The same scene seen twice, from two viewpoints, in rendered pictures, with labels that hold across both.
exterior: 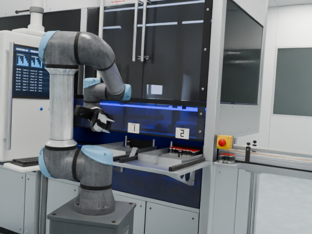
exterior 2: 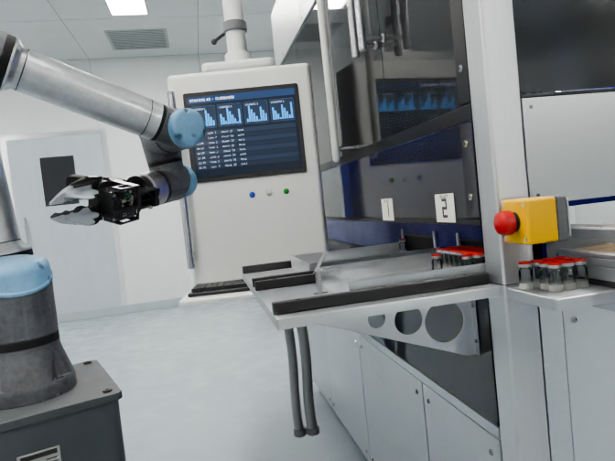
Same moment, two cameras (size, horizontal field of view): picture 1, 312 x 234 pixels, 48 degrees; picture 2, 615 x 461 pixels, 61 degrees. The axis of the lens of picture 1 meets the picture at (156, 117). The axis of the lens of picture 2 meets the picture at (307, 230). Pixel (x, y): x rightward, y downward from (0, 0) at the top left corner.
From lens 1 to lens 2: 1.34 m
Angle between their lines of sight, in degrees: 48
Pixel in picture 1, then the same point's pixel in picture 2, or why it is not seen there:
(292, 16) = not seen: outside the picture
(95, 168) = not seen: outside the picture
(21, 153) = (225, 273)
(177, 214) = (465, 430)
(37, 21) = (232, 45)
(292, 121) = not seen: outside the picture
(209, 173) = (502, 322)
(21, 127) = (220, 230)
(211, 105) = (480, 110)
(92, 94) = (146, 147)
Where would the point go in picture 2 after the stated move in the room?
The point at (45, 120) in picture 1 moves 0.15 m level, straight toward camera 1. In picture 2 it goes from (263, 213) to (236, 217)
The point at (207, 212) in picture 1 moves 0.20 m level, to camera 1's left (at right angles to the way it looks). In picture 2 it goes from (513, 444) to (421, 417)
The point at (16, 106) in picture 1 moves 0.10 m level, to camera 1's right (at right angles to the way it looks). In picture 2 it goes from (206, 195) to (221, 193)
